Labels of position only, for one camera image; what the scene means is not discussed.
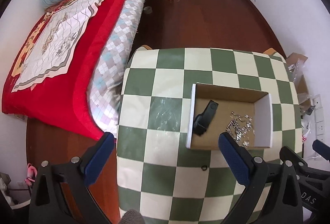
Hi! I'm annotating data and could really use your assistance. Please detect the silver chain necklace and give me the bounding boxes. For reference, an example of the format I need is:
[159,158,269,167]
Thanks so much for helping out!
[230,110,256,147]

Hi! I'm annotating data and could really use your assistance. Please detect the black smart watch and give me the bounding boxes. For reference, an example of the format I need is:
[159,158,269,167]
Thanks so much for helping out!
[192,100,218,136]

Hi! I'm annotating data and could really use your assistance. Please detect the red white plastic bag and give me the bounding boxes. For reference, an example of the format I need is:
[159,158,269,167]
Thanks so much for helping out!
[302,120,311,143]

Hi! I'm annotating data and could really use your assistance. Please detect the white power strip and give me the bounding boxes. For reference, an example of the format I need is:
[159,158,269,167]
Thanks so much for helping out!
[313,94,325,142]

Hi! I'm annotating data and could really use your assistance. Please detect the pink plush toy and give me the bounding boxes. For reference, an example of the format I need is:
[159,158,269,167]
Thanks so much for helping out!
[25,163,38,187]

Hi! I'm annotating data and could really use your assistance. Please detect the open cardboard box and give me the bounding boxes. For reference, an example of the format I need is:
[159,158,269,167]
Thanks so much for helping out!
[186,83,273,150]

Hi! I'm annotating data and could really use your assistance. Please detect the brown cardboard carton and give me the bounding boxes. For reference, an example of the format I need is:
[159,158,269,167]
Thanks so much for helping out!
[286,52,314,116]

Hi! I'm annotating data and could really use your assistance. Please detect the green checkered tablecloth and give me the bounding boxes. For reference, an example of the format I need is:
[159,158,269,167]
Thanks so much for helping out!
[117,48,303,223]

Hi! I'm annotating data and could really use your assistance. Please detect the red floral blanket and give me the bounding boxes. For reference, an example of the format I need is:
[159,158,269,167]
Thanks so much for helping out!
[2,0,125,140]

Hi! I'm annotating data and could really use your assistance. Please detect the checkered mattress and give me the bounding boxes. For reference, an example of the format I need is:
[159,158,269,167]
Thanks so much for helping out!
[87,0,145,135]

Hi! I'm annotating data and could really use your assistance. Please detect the tape roll on floor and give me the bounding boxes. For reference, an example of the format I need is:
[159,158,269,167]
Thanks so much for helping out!
[143,6,153,14]

